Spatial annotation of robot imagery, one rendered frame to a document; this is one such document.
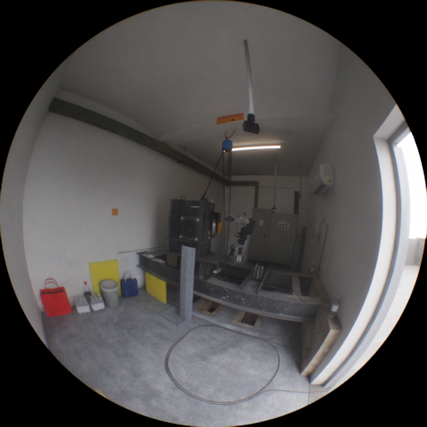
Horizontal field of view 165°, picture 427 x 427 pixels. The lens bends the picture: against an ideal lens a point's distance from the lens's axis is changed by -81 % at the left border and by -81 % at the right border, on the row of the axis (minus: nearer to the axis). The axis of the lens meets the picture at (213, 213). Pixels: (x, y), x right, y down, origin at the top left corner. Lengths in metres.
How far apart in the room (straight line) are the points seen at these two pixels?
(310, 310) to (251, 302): 0.68
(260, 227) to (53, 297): 4.93
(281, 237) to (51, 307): 5.19
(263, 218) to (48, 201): 4.85
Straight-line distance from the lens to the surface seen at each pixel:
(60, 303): 2.35
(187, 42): 1.60
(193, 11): 1.49
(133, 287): 2.61
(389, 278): 1.20
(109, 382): 1.67
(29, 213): 2.18
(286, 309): 1.78
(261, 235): 4.63
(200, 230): 1.79
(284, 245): 4.60
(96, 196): 2.23
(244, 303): 1.81
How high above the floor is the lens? 1.45
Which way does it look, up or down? level
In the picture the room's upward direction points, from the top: 5 degrees clockwise
